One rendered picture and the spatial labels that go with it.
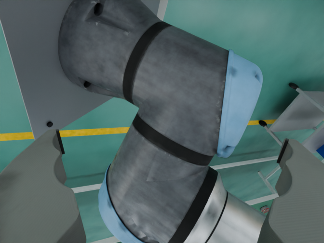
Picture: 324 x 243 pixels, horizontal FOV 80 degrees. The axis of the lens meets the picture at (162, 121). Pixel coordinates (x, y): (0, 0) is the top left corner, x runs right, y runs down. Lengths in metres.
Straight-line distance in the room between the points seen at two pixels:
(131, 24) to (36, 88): 0.14
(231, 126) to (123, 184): 0.14
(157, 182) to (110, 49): 0.16
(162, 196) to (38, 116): 0.19
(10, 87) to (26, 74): 1.29
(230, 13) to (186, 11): 0.33
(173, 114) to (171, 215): 0.11
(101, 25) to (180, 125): 0.14
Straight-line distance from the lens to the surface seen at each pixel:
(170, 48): 0.22
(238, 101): 0.20
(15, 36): 0.25
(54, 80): 0.29
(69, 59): 0.27
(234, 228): 0.26
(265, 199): 2.85
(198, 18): 1.46
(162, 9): 0.52
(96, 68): 0.25
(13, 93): 1.58
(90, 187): 2.22
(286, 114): 2.58
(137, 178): 0.23
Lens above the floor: 1.22
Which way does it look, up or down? 40 degrees down
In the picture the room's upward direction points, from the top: 157 degrees clockwise
